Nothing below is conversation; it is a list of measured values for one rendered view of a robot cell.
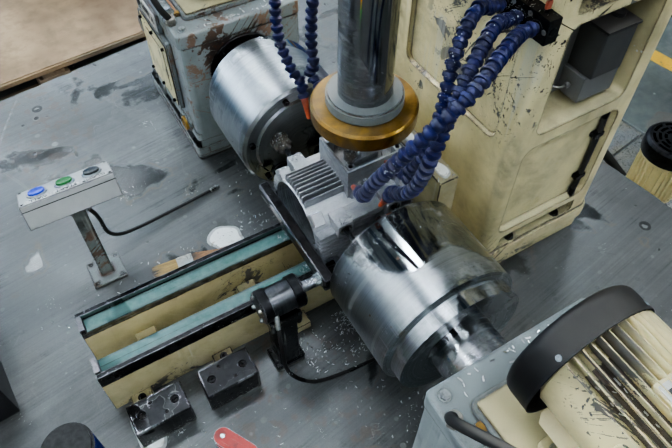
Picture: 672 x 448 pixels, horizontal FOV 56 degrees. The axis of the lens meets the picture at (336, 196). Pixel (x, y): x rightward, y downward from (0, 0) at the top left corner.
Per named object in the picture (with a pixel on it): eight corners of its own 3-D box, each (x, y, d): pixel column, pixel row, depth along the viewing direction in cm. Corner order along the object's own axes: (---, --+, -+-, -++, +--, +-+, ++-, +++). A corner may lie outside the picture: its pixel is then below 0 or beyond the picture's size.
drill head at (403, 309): (414, 232, 128) (429, 145, 109) (556, 403, 105) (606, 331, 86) (306, 285, 119) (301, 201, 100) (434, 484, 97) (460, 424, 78)
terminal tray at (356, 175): (372, 141, 122) (374, 113, 117) (404, 176, 116) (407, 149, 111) (318, 163, 118) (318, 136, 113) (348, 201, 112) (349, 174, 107)
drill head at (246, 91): (284, 75, 159) (277, -14, 140) (361, 167, 139) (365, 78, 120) (191, 109, 151) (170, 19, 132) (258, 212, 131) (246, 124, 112)
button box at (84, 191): (116, 182, 124) (106, 158, 121) (123, 195, 118) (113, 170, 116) (27, 216, 118) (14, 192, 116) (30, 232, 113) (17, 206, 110)
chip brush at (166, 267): (241, 237, 141) (241, 235, 140) (249, 254, 138) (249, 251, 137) (150, 269, 135) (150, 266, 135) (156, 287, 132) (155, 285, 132)
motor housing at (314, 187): (358, 179, 136) (362, 114, 122) (409, 241, 126) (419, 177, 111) (275, 216, 130) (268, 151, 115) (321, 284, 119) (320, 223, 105)
